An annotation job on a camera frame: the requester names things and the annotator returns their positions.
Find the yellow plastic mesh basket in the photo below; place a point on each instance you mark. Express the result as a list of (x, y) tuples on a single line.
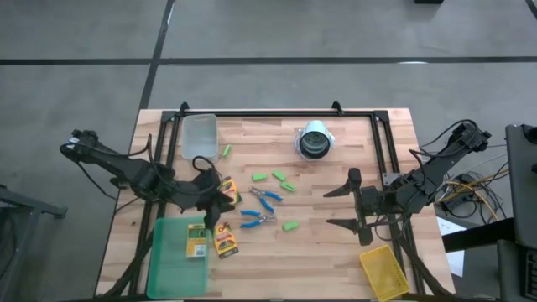
[(384, 272)]

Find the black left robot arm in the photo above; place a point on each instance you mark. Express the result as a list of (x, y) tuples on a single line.
[(126, 168)]

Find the black vented device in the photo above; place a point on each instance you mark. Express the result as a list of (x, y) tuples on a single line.
[(516, 272)]

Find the teal plastic cup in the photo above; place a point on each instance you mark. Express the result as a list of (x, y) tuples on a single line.
[(172, 268)]

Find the white translucent plastic bin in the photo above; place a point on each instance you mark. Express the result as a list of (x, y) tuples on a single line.
[(199, 138)]

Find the grey metal stand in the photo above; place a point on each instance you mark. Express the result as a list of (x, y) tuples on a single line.
[(42, 207)]

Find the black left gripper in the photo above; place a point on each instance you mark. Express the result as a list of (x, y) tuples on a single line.
[(207, 189)]

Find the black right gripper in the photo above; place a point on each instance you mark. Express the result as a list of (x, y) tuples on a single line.
[(369, 199)]

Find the grey cylindrical cup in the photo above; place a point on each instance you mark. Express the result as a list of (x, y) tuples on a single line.
[(314, 142)]

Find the black aluminium table frame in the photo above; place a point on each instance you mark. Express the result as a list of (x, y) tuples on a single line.
[(272, 113)]

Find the white paper sheet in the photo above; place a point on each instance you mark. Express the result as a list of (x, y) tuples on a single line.
[(446, 226)]

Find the black table beam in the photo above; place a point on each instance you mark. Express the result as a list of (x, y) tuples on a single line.
[(474, 237)]

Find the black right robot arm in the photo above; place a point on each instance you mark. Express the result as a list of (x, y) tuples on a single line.
[(423, 180)]

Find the black equipment cabinet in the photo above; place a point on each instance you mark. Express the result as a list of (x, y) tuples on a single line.
[(522, 189)]

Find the green eraser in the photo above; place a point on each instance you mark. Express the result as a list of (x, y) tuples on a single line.
[(279, 175), (259, 177), (287, 186), (290, 226), (227, 151)]

